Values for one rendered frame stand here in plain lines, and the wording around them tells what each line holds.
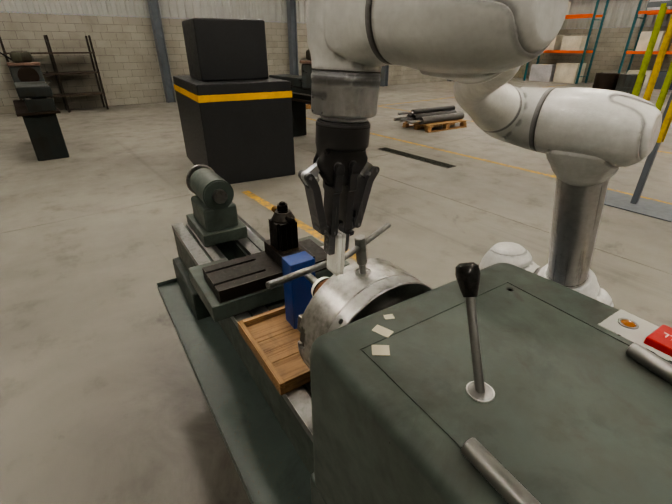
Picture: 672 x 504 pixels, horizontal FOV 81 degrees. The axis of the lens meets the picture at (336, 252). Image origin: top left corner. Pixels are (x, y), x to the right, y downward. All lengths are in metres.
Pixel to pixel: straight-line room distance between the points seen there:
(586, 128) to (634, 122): 0.07
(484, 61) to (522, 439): 0.41
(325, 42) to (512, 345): 0.49
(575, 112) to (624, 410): 0.54
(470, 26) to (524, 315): 0.48
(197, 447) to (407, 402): 1.68
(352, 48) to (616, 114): 0.56
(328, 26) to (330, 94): 0.07
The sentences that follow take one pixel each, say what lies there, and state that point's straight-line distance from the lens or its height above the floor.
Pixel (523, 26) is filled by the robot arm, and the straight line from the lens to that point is 0.41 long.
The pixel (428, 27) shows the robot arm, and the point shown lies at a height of 1.67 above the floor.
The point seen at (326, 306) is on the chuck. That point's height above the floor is 1.19.
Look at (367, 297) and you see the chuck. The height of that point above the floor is 1.23.
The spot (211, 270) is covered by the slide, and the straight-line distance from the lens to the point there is 1.42.
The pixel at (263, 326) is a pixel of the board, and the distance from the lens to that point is 1.25.
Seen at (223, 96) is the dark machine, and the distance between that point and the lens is 5.31.
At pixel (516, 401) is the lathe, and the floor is 1.26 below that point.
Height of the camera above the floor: 1.65
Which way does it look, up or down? 28 degrees down
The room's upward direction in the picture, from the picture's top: straight up
